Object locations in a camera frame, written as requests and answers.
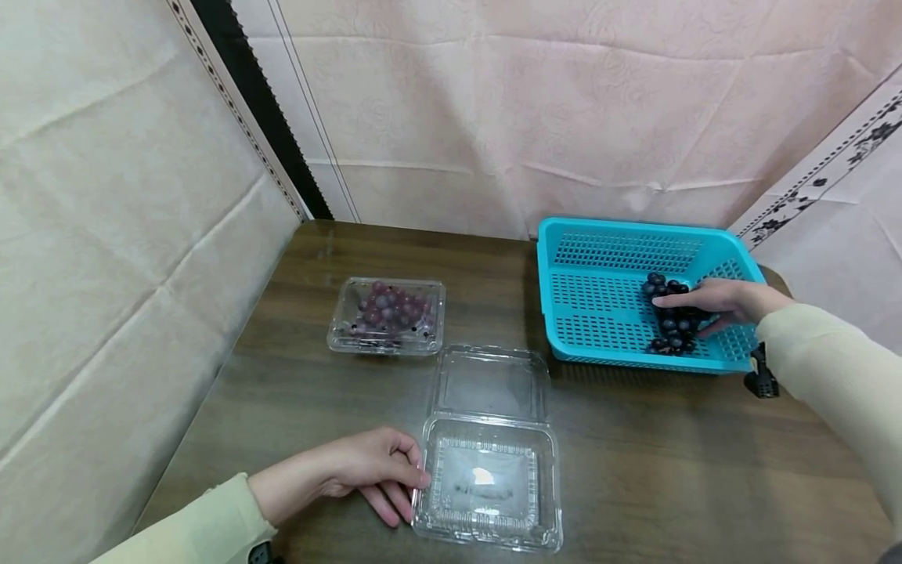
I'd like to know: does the person's left hand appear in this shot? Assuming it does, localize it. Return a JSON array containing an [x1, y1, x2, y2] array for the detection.
[[247, 427, 432, 528]]

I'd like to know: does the person's right hand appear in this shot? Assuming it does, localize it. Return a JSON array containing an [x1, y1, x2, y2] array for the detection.
[[651, 278, 796, 339]]

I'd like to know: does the bunch of dark purple grapes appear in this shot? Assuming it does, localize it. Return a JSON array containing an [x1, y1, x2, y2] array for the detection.
[[641, 272, 714, 356]]

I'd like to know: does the clear plastic clamshell box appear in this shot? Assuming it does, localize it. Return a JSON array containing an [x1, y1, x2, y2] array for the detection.
[[411, 345, 564, 555], [327, 277, 446, 358]]

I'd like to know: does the person's left forearm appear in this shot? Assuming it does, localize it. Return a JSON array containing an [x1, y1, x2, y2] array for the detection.
[[92, 472, 280, 564]]

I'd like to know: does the person's right forearm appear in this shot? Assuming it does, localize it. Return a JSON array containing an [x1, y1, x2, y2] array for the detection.
[[755, 304, 902, 543]]

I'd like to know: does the turquoise plastic basket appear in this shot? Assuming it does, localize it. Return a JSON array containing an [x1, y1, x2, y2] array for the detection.
[[536, 217, 768, 374]]

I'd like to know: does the closed clear plastic clamshell box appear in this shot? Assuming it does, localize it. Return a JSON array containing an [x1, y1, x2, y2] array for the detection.
[[327, 277, 446, 358]]

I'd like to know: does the bunch of red grapes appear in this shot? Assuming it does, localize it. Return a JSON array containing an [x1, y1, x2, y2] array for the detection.
[[350, 281, 435, 340]]

